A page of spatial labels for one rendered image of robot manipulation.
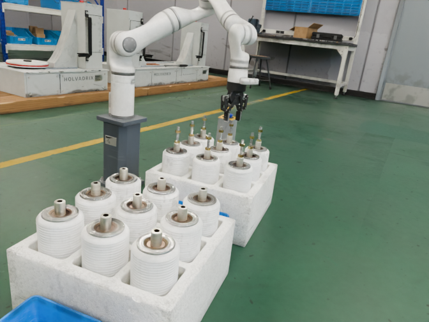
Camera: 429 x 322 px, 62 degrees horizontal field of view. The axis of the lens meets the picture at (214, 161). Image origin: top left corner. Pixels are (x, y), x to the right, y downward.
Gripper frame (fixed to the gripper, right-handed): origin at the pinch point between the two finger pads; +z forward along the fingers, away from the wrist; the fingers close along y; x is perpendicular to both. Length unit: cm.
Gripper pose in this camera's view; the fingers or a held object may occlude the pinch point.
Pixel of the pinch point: (232, 117)
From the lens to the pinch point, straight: 141.0
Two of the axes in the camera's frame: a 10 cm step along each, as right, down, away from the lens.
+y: -6.9, 1.7, -7.0
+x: 7.1, 3.0, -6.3
